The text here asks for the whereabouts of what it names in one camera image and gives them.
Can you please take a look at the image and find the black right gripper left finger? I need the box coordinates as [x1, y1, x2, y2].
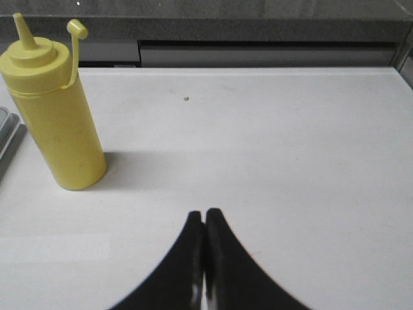
[112, 211, 205, 309]

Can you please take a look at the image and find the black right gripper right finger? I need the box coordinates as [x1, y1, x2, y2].
[205, 209, 308, 309]

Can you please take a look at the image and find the grey stone counter ledge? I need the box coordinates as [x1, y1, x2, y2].
[0, 12, 413, 46]

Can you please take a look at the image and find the yellow squeeze bottle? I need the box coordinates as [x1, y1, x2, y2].
[1, 13, 107, 191]

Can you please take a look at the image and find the silver electronic kitchen scale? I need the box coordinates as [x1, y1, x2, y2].
[1, 107, 27, 180]

